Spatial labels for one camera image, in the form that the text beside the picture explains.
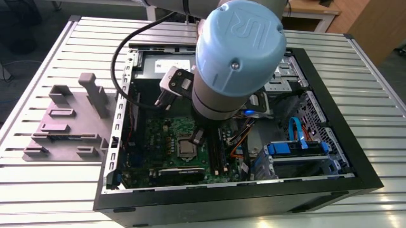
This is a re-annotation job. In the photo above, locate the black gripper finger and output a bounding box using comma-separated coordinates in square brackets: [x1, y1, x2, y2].
[190, 127, 210, 146]

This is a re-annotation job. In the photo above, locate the silver topped CPU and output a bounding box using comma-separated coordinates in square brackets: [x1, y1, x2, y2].
[179, 142, 195, 154]

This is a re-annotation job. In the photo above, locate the metal socket cover frame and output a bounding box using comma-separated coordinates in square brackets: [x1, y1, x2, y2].
[175, 134, 200, 160]

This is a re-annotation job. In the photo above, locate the black RAM slot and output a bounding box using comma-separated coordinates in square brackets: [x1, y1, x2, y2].
[207, 134, 223, 176]

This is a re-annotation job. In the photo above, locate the green Dell motherboard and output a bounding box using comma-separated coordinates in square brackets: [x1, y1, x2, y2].
[119, 116, 246, 190]

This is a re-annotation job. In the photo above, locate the black graphics card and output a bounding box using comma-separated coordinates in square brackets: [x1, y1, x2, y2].
[148, 166, 206, 187]

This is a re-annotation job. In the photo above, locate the black case fan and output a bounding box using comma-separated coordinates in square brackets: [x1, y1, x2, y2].
[122, 91, 143, 152]

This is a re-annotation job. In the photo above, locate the hard disk in blue carrier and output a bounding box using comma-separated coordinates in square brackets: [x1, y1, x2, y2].
[266, 142, 330, 158]

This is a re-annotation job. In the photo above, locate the grey metal drive cage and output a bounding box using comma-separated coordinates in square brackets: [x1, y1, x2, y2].
[265, 54, 310, 94]

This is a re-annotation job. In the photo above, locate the black PC case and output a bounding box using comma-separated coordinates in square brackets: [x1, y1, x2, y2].
[91, 42, 385, 227]

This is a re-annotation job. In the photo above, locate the grey power supply unit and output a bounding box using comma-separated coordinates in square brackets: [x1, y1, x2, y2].
[135, 53, 198, 119]

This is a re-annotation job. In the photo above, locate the grey metal disk bay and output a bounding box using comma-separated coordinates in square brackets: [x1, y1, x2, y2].
[252, 140, 355, 181]

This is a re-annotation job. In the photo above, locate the grey parts rack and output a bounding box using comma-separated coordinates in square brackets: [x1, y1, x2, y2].
[21, 72, 124, 162]

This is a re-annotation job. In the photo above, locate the RAM stick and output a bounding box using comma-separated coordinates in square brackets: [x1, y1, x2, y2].
[32, 134, 96, 141]

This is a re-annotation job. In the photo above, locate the wooden desk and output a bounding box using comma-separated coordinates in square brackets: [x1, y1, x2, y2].
[282, 0, 343, 33]

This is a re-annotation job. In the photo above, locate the wooden cabinet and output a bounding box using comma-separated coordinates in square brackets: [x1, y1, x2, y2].
[345, 0, 406, 67]

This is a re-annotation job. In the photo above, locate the black office chair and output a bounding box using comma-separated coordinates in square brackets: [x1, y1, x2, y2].
[0, 0, 44, 56]

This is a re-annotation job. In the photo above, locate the black cable bundle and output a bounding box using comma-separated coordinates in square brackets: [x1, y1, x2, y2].
[228, 118, 254, 146]

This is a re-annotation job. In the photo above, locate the orange data cable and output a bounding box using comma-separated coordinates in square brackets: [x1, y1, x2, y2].
[230, 143, 251, 159]

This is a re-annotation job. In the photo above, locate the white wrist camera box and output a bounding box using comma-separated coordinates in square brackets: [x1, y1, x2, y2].
[158, 66, 195, 98]
[248, 92, 271, 115]

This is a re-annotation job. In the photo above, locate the blue flat data cable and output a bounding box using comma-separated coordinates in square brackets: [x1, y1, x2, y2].
[287, 117, 309, 151]

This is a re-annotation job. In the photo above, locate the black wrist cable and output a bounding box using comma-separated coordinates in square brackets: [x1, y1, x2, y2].
[112, 11, 179, 110]

